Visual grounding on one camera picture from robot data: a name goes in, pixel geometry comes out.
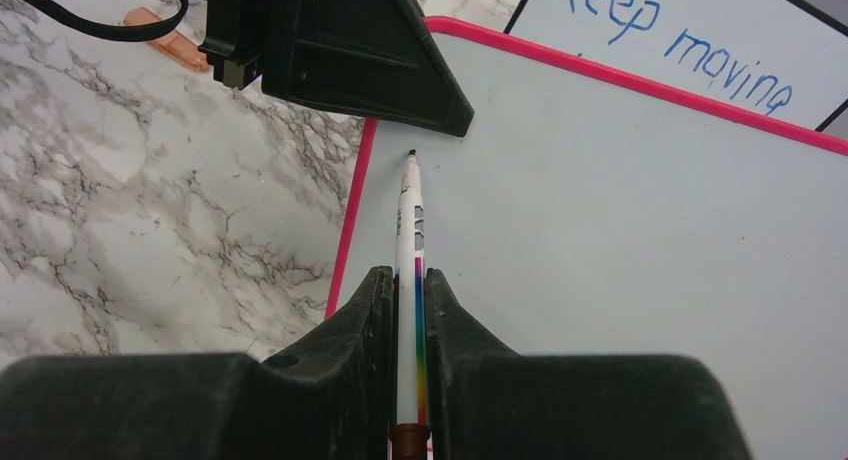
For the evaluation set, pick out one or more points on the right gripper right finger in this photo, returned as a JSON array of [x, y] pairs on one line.
[[490, 402]]

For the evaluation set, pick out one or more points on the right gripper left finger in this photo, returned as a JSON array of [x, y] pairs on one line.
[[324, 397]]

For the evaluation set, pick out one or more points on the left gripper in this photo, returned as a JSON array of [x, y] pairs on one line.
[[367, 58]]

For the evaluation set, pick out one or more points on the white whiteboard marker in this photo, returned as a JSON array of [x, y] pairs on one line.
[[409, 435]]

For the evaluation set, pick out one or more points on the pink framed whiteboard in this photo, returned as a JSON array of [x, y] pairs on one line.
[[588, 210]]

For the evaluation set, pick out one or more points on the black framed whiteboard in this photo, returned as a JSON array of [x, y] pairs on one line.
[[784, 59]]

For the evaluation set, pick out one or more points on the orange marker cap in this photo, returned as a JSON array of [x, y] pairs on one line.
[[174, 45]]

